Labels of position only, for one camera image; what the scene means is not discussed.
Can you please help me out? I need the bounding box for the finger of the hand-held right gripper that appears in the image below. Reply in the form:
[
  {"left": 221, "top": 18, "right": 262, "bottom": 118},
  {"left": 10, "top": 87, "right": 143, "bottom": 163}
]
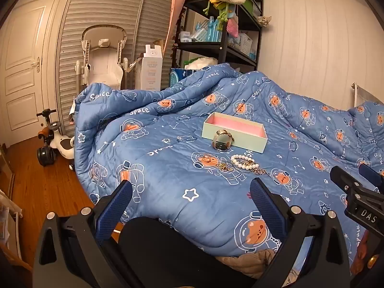
[
  {"left": 330, "top": 166, "right": 362, "bottom": 193},
  {"left": 358, "top": 162, "right": 384, "bottom": 193}
]

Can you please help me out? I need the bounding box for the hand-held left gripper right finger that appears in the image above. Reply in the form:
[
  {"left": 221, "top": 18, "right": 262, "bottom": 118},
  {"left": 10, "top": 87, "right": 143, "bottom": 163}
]
[{"left": 250, "top": 178, "right": 351, "bottom": 288}]

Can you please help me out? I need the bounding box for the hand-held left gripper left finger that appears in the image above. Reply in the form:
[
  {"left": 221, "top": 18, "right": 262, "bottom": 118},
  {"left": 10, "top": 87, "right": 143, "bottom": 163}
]
[{"left": 32, "top": 180, "right": 134, "bottom": 288}]

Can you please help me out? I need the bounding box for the gold chain necklace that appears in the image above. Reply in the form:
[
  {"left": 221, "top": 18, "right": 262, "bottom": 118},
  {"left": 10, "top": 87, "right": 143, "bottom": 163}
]
[{"left": 246, "top": 160, "right": 269, "bottom": 175}]

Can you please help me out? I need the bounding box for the white pearl bracelet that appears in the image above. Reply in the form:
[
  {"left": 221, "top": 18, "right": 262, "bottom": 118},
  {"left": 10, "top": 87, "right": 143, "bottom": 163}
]
[{"left": 230, "top": 154, "right": 255, "bottom": 171}]

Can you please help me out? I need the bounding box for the mint green box pink inside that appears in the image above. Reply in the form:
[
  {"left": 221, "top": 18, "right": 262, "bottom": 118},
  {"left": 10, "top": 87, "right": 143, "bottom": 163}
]
[{"left": 202, "top": 112, "right": 267, "bottom": 154}]

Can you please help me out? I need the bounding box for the blue astronaut bear printed blanket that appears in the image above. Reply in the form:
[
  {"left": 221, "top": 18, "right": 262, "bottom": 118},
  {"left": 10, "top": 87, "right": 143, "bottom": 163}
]
[{"left": 70, "top": 63, "right": 384, "bottom": 276}]

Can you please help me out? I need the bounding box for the beige cloth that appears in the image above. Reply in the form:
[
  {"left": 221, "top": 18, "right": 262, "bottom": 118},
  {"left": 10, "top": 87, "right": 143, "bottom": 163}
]
[{"left": 216, "top": 248, "right": 277, "bottom": 280}]

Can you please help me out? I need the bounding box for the white ride-on toy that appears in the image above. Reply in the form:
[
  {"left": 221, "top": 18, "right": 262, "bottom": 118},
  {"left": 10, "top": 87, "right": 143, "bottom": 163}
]
[{"left": 36, "top": 109, "right": 76, "bottom": 171}]

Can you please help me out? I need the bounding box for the tall white carton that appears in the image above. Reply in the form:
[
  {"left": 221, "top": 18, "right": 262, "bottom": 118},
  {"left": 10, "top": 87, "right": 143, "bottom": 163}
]
[{"left": 136, "top": 44, "right": 163, "bottom": 90}]

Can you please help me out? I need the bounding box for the cream baby high chair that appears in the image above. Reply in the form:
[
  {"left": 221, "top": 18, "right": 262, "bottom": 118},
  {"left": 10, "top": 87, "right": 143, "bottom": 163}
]
[{"left": 73, "top": 25, "right": 130, "bottom": 96}]

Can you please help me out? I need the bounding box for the white panelled door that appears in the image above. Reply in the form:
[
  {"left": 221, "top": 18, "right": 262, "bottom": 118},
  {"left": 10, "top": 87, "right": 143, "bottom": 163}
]
[{"left": 0, "top": 0, "right": 59, "bottom": 148}]

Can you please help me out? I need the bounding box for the white plastic bag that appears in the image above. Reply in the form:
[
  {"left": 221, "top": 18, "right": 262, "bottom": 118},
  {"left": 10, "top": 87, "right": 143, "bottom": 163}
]
[{"left": 184, "top": 57, "right": 218, "bottom": 70}]

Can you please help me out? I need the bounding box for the white plastic basket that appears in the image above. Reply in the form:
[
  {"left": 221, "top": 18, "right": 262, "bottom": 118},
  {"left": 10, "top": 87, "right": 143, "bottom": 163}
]
[{"left": 231, "top": 33, "right": 254, "bottom": 55}]

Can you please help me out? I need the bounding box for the black metal shelf rack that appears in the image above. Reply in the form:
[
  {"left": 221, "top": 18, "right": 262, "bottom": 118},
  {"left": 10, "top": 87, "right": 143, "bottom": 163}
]
[{"left": 172, "top": 0, "right": 264, "bottom": 72}]

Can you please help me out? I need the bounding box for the pink knitted pouch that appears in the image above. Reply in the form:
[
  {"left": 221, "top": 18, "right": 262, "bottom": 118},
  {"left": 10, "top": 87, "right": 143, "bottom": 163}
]
[{"left": 227, "top": 16, "right": 239, "bottom": 38}]

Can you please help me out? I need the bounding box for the pack of blue bottles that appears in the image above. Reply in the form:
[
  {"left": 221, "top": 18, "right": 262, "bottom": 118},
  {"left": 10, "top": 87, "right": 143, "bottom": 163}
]
[{"left": 192, "top": 16, "right": 224, "bottom": 42}]

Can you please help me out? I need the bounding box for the grey louvred closet door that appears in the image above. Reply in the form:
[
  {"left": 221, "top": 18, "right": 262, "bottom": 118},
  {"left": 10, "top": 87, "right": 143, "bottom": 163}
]
[{"left": 55, "top": 0, "right": 181, "bottom": 135}]

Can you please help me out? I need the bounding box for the green plush frog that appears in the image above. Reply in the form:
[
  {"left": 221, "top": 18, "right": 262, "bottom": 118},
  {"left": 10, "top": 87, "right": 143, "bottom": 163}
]
[{"left": 203, "top": 0, "right": 237, "bottom": 22}]

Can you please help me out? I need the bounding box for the silver ring gold charm keychain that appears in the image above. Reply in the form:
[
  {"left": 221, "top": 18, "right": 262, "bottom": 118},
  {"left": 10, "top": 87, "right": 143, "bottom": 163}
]
[{"left": 202, "top": 154, "right": 231, "bottom": 173}]

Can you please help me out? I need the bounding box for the beige strap wristwatch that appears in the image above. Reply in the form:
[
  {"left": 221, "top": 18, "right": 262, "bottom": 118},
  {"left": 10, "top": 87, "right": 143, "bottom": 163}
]
[{"left": 212, "top": 129, "right": 235, "bottom": 152}]

